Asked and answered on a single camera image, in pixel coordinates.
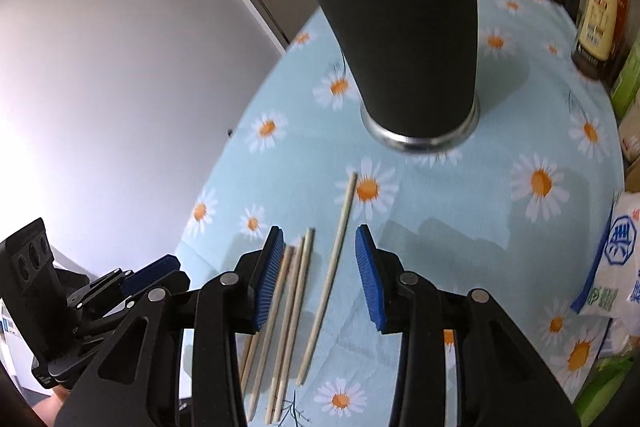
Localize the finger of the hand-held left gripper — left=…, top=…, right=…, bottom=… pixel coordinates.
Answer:
left=95, top=255, right=182, bottom=303
left=117, top=271, right=192, bottom=308

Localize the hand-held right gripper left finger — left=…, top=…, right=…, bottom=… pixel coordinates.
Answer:
left=54, top=226, right=286, bottom=427

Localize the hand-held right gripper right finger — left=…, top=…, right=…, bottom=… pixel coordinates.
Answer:
left=354, top=223, right=583, bottom=427

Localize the black cylindrical utensil holder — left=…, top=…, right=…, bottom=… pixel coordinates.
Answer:
left=298, top=0, right=481, bottom=153

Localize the person's left hand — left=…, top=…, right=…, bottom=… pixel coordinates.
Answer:
left=31, top=384, right=68, bottom=425

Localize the blue daisy print tablecloth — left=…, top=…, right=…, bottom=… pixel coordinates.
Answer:
left=177, top=0, right=626, bottom=427

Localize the blue and white salt bag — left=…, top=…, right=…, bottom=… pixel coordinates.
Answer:
left=571, top=191, right=640, bottom=319

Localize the green sugar bag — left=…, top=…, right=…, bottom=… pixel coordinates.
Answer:
left=575, top=354, right=640, bottom=418

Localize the white and red packet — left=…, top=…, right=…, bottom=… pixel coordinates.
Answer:
left=600, top=317, right=640, bottom=360

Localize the row of condiment bottles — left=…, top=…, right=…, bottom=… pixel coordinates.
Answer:
left=465, top=0, right=640, bottom=118

